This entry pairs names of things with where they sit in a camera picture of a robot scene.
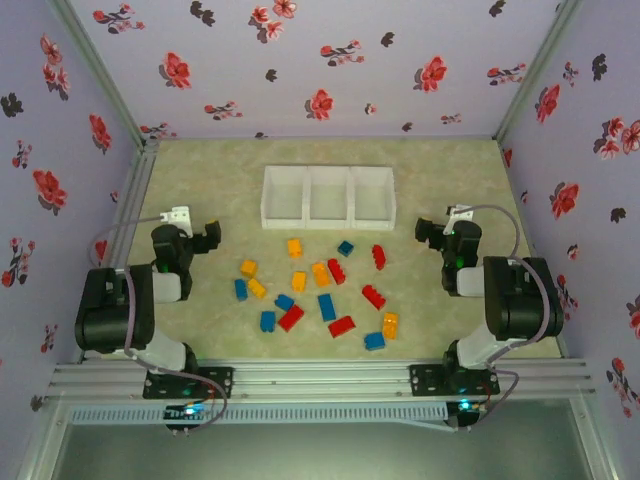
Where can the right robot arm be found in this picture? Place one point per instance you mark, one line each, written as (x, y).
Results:
(520, 300)

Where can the yellow lego brick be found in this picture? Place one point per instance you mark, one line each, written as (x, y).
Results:
(390, 326)
(295, 248)
(257, 288)
(299, 281)
(320, 274)
(248, 268)

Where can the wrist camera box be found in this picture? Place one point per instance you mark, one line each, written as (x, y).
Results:
(176, 216)
(460, 212)

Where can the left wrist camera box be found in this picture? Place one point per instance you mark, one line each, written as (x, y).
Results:
(176, 216)

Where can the aluminium side rail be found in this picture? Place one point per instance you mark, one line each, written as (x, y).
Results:
(507, 167)
(140, 185)

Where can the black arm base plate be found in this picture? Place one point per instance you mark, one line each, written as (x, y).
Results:
(220, 382)
(425, 380)

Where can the aluminium frame bar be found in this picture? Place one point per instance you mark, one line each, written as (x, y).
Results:
(595, 440)
(42, 440)

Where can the aluminium frame post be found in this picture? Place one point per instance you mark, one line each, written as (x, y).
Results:
(95, 65)
(540, 65)

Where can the controller circuit board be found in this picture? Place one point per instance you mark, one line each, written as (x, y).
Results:
(187, 412)
(465, 407)

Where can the blue lego brick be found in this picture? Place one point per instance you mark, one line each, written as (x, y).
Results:
(267, 322)
(345, 248)
(240, 289)
(374, 341)
(326, 306)
(284, 302)

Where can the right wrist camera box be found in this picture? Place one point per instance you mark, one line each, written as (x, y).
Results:
(460, 212)

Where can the long aluminium mounting rail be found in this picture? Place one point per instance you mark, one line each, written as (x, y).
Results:
(320, 380)

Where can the red lego brick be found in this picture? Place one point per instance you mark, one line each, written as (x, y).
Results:
(337, 271)
(342, 326)
(373, 296)
(379, 257)
(291, 318)

